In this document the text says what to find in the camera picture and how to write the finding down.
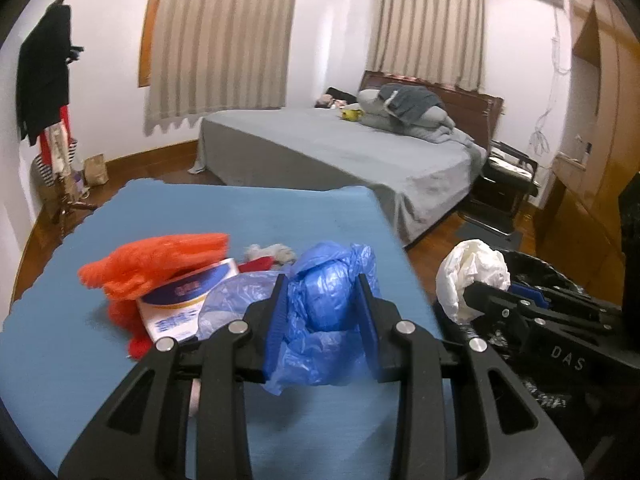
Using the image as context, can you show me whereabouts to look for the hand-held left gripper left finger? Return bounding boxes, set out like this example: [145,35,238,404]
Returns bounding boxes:
[57,274,290,480]

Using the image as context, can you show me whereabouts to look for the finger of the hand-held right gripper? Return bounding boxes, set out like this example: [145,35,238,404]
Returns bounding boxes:
[462,281,601,342]
[510,283,622,317]

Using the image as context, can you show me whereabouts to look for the red cloth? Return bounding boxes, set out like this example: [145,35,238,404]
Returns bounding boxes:
[107,255,273,361]

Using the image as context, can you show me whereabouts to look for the clear plastic bag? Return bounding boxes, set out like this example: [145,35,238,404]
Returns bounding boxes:
[197,272,286,341]

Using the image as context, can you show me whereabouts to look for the black coat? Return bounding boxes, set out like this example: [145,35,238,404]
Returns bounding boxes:
[16,5,83,146]

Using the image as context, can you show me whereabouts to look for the bed with grey sheet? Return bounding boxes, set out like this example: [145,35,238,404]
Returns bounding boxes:
[189,107,488,248]

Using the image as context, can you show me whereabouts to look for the red garment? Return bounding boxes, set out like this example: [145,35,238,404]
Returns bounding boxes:
[39,105,73,167]

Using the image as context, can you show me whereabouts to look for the white plastic bag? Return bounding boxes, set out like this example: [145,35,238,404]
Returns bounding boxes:
[436,239,512,323]

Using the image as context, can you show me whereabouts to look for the striped tote bag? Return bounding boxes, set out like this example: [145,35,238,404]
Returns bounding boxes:
[32,140,81,192]

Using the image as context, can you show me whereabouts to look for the wooden window frame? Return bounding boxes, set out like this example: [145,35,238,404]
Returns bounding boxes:
[137,0,173,88]

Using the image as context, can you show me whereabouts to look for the black metal chair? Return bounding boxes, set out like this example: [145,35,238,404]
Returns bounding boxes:
[457,141,541,236]

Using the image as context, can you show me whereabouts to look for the brown paper bag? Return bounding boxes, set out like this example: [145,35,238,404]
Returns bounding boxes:
[82,154,110,187]

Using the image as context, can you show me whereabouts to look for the narrow striped beige curtain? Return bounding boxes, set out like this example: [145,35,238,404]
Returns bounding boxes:
[366,0,486,92]

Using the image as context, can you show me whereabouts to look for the dark grey clothing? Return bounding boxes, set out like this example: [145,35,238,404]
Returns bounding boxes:
[378,85,446,126]

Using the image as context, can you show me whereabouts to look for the wide striped beige curtain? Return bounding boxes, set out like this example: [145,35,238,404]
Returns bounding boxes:
[145,0,301,133]

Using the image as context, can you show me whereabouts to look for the wooden wardrobe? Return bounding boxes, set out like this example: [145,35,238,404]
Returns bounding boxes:
[537,0,640,306]

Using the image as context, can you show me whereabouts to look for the grey pillows and clothes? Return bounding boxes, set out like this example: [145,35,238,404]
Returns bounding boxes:
[356,89,456,136]

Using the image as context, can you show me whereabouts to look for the white and blue packet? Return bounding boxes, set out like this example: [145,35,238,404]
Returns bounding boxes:
[137,257,240,343]

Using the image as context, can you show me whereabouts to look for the blue table cloth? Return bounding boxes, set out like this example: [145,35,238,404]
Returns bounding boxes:
[0,177,446,480]

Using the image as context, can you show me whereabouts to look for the grey rag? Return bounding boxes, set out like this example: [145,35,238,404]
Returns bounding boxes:
[244,243,298,266]

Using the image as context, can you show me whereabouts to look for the orange mesh bag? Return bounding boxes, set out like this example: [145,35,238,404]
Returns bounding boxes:
[78,232,232,311]

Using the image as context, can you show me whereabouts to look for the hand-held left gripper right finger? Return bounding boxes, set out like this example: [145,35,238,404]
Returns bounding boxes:
[356,274,586,480]

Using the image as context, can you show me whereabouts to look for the folded grey blanket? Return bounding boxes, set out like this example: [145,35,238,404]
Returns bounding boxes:
[415,122,481,153]

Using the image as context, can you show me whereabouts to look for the blue plastic bag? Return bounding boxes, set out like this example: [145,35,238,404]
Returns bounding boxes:
[265,241,381,396]

